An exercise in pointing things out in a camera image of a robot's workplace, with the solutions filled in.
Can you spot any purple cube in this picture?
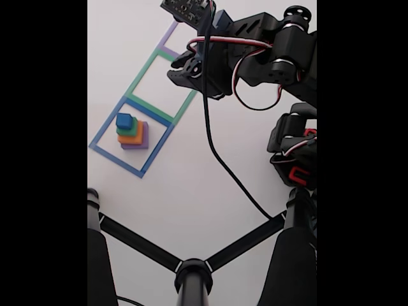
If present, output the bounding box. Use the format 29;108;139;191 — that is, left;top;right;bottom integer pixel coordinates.
120;120;150;150

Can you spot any green cube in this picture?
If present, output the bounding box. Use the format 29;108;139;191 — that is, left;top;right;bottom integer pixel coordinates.
116;117;139;136

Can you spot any orange cube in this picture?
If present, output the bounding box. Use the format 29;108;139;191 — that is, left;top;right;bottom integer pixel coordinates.
117;120;144;145

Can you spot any small blue cube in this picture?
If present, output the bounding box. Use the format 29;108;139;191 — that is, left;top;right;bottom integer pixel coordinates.
115;112;133;130

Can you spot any black tripod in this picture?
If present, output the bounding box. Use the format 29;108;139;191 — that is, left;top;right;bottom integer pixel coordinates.
87;187;317;306

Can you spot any purple square frame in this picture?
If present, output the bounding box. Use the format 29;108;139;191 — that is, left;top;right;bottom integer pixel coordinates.
158;20;181;60

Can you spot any red white servo wire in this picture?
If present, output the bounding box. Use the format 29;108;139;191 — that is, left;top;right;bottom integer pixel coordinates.
186;36;302;112

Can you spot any green square frame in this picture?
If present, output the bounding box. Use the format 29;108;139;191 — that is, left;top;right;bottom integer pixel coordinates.
125;49;198;124

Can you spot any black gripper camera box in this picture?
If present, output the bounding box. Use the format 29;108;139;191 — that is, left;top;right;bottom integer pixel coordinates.
160;0;235;33

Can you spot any thick black camera cable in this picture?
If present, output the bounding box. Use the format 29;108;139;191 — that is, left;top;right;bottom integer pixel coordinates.
202;1;273;220

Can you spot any blue square frame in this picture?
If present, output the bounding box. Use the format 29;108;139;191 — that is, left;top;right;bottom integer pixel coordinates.
88;96;175;179

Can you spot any thin black cable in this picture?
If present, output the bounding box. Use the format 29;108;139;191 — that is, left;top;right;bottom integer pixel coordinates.
115;295;144;306

